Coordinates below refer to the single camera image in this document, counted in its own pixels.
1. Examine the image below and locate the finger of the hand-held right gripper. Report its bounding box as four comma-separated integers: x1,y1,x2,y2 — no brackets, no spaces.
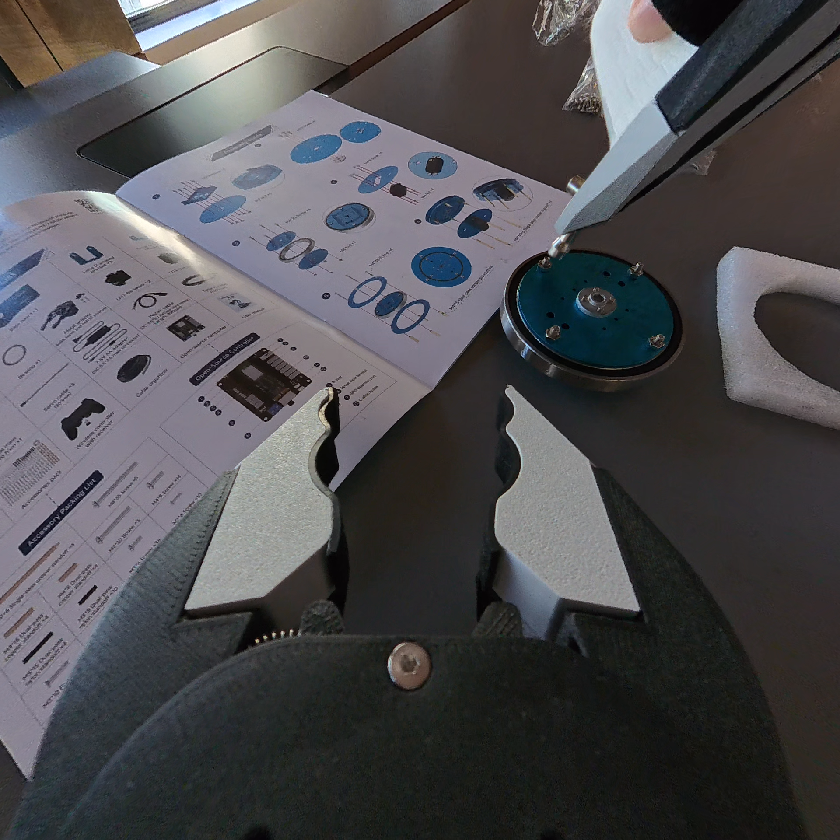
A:
556,100,685,236
592,112,724,219

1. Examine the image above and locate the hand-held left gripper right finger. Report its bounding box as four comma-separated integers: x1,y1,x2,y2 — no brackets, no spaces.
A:
482,386,641,639

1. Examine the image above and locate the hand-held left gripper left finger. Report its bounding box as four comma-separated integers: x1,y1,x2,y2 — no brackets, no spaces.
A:
185,387,345,618

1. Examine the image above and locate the small silver standoff screw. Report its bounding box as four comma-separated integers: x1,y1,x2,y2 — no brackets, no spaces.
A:
548,174,588,260

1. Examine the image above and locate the blue round metal turntable disc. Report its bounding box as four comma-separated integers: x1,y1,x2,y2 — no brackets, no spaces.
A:
500,248,683,395

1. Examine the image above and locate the adjoining black desk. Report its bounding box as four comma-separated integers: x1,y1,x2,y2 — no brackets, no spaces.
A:
0,0,473,198

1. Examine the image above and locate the person's right hand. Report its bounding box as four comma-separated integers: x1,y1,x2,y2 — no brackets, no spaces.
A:
626,0,672,42

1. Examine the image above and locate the clear bag of screws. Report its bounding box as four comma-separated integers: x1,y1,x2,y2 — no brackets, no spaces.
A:
563,56,605,116

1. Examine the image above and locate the crumpled clear plastic bag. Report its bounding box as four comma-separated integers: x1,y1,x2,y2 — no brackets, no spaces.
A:
533,0,598,47

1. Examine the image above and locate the open instruction booklet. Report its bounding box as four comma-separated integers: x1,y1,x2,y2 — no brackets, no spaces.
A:
0,90,572,778

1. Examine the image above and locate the wooden cabinet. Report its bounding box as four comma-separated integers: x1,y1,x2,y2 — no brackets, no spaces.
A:
0,0,142,86

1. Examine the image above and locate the white foam packing frame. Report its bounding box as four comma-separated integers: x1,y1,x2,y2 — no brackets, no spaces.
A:
715,246,840,427

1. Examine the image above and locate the black desk cable cover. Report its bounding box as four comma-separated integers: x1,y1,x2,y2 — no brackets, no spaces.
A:
77,46,349,178

